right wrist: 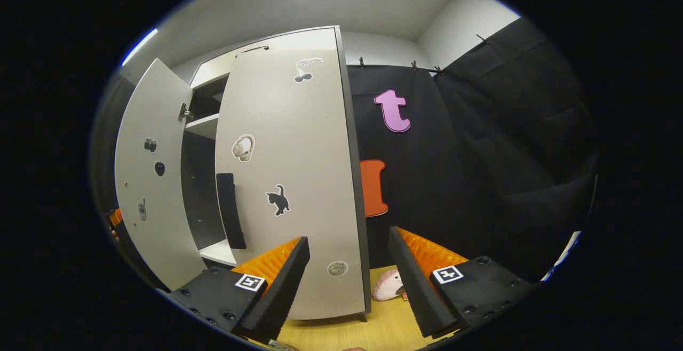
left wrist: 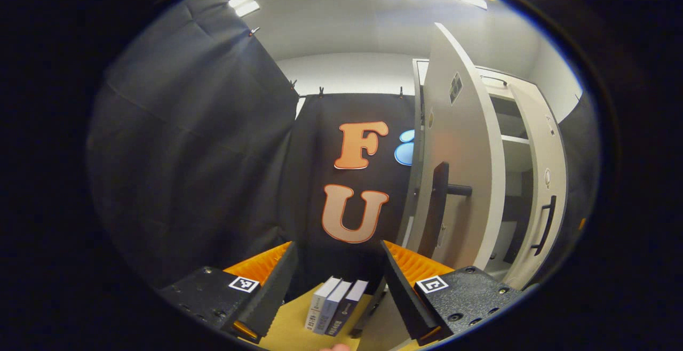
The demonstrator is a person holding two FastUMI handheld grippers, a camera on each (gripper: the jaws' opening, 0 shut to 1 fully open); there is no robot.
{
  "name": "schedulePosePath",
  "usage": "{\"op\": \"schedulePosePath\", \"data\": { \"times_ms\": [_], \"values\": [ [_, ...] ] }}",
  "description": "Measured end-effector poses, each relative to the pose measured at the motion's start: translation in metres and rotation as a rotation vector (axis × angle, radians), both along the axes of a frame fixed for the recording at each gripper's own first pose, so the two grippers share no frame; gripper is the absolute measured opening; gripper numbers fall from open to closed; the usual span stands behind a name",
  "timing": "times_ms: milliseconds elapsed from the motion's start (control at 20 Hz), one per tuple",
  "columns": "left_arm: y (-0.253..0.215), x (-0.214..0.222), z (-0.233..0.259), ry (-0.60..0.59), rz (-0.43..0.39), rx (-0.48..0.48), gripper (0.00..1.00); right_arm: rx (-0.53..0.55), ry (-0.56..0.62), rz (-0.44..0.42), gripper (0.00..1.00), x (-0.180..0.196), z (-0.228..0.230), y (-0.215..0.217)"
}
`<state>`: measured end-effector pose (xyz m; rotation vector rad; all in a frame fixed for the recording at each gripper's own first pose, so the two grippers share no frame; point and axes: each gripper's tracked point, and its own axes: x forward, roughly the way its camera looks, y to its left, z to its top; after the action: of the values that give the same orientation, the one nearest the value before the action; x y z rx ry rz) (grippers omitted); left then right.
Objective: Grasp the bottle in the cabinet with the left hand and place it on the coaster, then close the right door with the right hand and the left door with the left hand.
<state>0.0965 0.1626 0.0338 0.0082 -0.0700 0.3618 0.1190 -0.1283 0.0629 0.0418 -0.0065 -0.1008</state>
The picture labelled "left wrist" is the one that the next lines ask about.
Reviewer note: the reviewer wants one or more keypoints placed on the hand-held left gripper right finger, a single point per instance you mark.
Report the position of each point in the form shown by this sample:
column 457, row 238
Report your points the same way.
column 405, row 297

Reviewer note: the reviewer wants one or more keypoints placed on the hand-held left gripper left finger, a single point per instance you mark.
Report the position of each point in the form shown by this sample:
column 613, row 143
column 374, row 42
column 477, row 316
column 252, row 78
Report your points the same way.
column 272, row 297

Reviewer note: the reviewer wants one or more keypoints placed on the white and grey cabinet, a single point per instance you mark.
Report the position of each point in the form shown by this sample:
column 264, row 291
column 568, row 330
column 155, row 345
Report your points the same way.
column 512, row 153

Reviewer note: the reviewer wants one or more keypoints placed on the white cabinet door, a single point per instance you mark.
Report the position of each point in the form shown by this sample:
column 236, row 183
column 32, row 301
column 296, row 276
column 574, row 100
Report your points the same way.
column 536, row 116
column 469, row 143

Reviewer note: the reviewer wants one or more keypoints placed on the white cabinet shelf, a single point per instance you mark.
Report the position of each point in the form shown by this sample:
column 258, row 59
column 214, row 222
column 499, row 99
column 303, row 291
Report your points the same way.
column 515, row 140

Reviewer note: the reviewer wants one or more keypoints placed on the light grey book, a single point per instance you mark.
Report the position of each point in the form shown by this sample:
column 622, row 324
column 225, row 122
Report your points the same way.
column 320, row 300

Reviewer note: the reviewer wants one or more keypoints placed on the blue-grey book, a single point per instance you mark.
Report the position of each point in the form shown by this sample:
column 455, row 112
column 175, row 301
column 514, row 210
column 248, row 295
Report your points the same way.
column 335, row 303

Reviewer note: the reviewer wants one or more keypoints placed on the small ceiling light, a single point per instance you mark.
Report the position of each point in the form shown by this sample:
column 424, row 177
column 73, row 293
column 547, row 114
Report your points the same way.
column 244, row 4

